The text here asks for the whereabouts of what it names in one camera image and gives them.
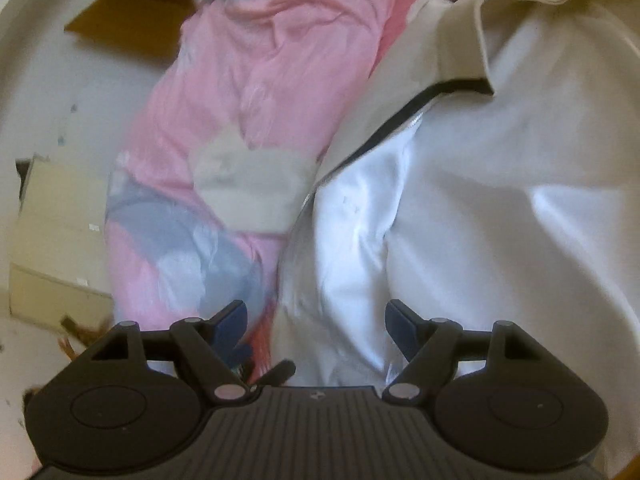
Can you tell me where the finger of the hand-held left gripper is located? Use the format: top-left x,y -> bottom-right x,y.
234,342 -> 297,387

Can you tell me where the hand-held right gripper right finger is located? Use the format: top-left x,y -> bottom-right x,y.
384,299 -> 543,403

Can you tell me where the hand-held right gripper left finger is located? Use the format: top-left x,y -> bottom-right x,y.
87,300 -> 249,403

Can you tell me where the beige jacket with black trim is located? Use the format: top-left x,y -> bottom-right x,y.
195,0 -> 640,480

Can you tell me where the beige cabinet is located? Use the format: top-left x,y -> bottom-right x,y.
10,155 -> 116,321

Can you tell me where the pink grey floral duvet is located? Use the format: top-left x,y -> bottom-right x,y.
105,0 -> 401,341

